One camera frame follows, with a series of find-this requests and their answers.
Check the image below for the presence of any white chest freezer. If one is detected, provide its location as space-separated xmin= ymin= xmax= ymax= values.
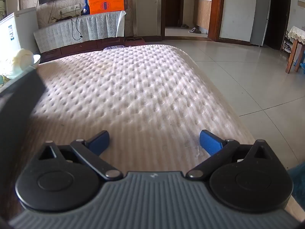
xmin=0 ymin=7 xmax=40 ymax=61

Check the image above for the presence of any dark wooden door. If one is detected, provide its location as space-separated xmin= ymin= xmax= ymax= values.
xmin=164 ymin=0 xmax=185 ymax=28

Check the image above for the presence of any cream lace tablecloth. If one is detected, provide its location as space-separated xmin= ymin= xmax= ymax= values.
xmin=287 ymin=26 xmax=305 ymax=44

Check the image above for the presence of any dark teal cloth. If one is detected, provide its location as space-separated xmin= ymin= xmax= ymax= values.
xmin=286 ymin=162 xmax=305 ymax=210

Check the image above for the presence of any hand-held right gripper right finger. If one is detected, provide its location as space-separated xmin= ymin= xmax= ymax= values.
xmin=185 ymin=130 xmax=279 ymax=181

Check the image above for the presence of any orange wooden door frame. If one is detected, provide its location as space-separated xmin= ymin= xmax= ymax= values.
xmin=207 ymin=0 xmax=227 ymax=42

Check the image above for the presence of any black cable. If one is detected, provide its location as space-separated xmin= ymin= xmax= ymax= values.
xmin=71 ymin=16 xmax=83 ymax=41

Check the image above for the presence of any wooden kitchen cabinet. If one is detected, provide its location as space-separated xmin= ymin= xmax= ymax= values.
xmin=193 ymin=0 xmax=212 ymax=32

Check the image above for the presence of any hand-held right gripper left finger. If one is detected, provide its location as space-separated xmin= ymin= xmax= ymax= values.
xmin=33 ymin=130 xmax=124 ymax=181

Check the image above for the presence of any blue glass bottle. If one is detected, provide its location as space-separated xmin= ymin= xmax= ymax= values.
xmin=80 ymin=0 xmax=90 ymax=16

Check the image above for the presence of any napa cabbage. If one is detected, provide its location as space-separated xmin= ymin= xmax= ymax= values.
xmin=0 ymin=49 xmax=35 ymax=79

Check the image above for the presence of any dark shoe rack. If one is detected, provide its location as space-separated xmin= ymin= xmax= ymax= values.
xmin=281 ymin=30 xmax=293 ymax=54

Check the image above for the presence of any dark wooden cabinet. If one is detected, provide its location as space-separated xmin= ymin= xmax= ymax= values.
xmin=39 ymin=37 xmax=127 ymax=61

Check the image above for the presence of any wooden side table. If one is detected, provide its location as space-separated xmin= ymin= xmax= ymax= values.
xmin=285 ymin=38 xmax=305 ymax=74

